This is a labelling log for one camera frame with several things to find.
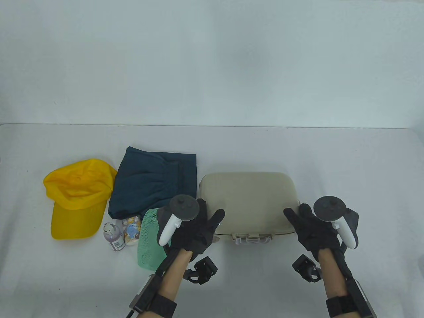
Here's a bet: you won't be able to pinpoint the person's right hand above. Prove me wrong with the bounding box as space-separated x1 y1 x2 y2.
283 203 342 254

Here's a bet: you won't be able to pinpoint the person's left hand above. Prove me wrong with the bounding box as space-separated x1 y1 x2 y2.
164 198 226 255

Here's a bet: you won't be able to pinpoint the green mesh pouch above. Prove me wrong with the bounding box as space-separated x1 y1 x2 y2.
137 208 171 270

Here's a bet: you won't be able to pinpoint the beige hard-shell suitcase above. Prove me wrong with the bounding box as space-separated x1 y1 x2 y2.
198 172 301 245

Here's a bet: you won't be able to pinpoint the small purple bottle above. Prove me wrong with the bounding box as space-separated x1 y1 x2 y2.
103 222 126 251

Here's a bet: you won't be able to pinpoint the person's left forearm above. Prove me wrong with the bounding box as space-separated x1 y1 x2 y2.
136 247 193 318

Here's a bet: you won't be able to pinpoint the person's right forearm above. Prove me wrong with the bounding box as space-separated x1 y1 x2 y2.
318 248 353 318

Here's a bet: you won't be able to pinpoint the grey left hand controller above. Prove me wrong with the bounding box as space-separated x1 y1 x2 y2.
157 195 200 246

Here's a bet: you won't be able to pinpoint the grey hand controller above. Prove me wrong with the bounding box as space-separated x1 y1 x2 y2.
313 196 359 249
157 195 200 246

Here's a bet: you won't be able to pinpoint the grey right hand controller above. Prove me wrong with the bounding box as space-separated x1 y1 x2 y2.
313 196 359 249

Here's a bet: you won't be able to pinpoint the folded dark teal shorts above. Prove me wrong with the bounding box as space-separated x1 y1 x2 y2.
108 146 197 219

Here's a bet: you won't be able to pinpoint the black right wrist box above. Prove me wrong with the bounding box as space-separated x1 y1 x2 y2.
346 278 376 318

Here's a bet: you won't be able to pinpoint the black wrist box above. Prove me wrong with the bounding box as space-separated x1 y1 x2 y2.
346 278 376 318
129 275 164 313

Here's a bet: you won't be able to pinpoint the black left wrist box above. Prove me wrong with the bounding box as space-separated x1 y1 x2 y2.
129 275 164 313

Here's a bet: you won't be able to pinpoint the yellow cap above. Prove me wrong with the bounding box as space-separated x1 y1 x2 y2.
43 159 118 240

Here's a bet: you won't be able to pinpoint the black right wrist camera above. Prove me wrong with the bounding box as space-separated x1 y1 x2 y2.
292 254 322 283

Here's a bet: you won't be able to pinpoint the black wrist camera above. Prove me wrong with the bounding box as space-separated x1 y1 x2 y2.
292 254 322 283
185 256 219 285

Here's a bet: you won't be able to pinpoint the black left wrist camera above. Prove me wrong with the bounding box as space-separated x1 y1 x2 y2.
185 256 219 285

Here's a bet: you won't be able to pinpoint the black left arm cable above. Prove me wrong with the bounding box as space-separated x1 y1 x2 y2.
124 247 176 318

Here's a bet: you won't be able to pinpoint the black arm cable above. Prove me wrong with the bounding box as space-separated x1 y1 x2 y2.
124 247 176 318
338 243 355 282

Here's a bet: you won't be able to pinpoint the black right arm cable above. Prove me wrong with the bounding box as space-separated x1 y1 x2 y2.
338 243 355 282

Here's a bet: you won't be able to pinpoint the black right wrist strap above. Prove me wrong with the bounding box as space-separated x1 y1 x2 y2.
326 294 360 317

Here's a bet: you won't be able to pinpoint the black wrist strap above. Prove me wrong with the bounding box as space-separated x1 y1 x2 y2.
146 291 178 318
326 294 360 317

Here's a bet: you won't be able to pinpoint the black left wrist strap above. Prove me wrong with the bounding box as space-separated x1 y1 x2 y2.
146 291 178 318

